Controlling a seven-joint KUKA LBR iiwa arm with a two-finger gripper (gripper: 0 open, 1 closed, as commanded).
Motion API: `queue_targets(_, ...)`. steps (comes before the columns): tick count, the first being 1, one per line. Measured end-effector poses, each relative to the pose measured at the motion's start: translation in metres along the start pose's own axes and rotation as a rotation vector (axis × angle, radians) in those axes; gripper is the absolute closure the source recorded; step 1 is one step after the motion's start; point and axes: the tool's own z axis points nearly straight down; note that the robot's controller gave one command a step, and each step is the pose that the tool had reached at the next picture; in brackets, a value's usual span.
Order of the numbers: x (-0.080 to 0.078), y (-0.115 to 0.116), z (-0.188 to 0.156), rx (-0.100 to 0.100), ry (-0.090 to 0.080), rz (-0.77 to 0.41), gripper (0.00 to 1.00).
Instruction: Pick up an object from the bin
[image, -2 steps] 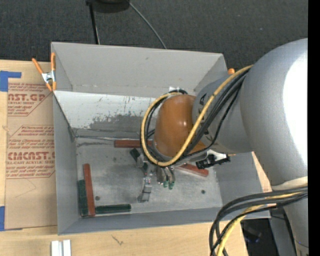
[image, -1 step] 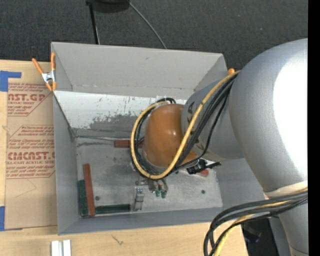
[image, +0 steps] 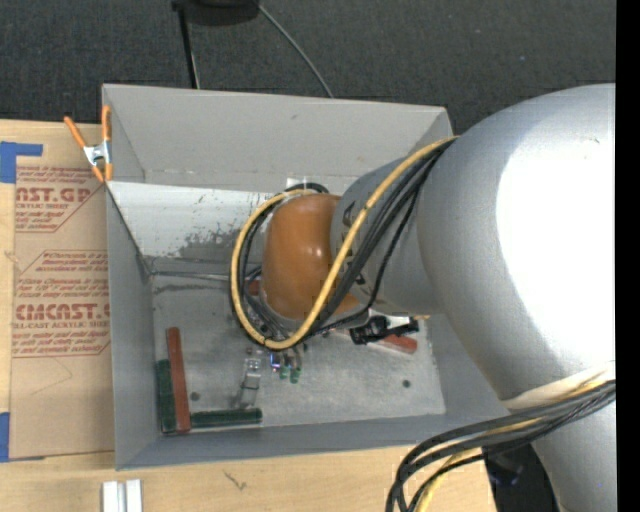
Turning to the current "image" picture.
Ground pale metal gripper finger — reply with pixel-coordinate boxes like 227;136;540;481
241;357;264;407

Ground dark green flat block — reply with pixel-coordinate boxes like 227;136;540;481
155;358;178;435
189;407;264;430

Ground grey metal bin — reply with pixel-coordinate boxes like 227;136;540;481
100;83;512;472

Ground brown cardboard board, red print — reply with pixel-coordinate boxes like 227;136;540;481
0;118;117;462

